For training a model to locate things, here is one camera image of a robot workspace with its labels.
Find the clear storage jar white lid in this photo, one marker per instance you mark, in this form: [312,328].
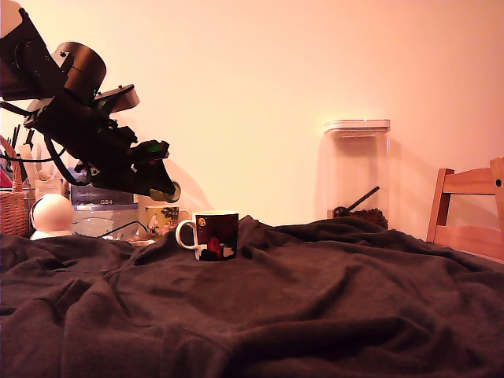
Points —
[356,157]

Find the black stick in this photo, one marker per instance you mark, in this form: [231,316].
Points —
[15,138]
[30,136]

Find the large clear water bottle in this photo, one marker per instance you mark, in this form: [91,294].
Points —
[102,214]

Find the wicker basket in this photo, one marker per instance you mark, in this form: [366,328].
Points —
[13,212]

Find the small white round camera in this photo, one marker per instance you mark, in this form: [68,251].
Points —
[53,214]

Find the coffee beans heap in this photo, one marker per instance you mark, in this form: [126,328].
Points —
[372,216]

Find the wooden chair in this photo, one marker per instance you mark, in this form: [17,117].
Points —
[464,236]

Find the black scoop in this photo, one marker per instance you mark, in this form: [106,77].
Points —
[360,202]

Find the green coffee capsule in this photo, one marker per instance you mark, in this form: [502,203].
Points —
[176,191]

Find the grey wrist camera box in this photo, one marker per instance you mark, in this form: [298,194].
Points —
[120,98]

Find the dark brown cloth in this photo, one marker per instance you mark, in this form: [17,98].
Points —
[275,307]

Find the white bottle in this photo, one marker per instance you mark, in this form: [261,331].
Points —
[49,187]

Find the yellow green cartoon mug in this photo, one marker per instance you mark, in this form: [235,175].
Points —
[161,220]

